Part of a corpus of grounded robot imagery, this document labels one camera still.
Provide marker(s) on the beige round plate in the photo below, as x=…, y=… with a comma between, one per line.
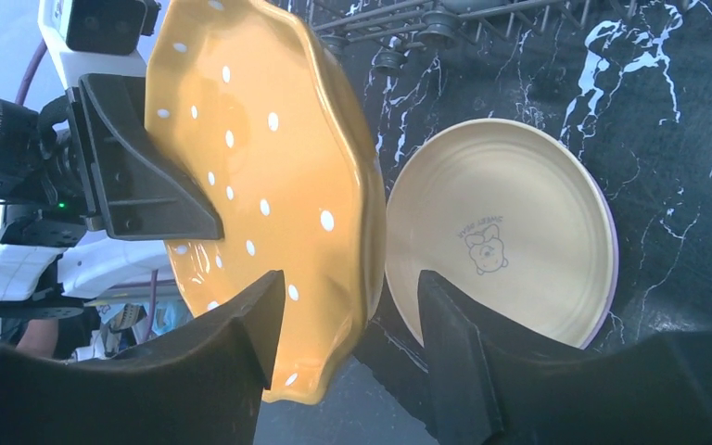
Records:
x=507, y=214

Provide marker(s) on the metal wire dish rack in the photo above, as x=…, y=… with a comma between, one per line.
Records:
x=385, y=38

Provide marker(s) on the yellow plate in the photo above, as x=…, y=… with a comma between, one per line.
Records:
x=247, y=100

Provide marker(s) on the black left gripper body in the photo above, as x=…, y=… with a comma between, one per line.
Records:
x=42, y=191

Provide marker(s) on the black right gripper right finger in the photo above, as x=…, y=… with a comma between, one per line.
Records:
x=494, y=381

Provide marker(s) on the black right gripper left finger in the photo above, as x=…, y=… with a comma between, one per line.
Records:
x=199, y=384

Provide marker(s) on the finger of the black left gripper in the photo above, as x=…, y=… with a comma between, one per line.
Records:
x=138, y=193

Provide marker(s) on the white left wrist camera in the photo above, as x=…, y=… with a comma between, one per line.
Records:
x=94, y=36

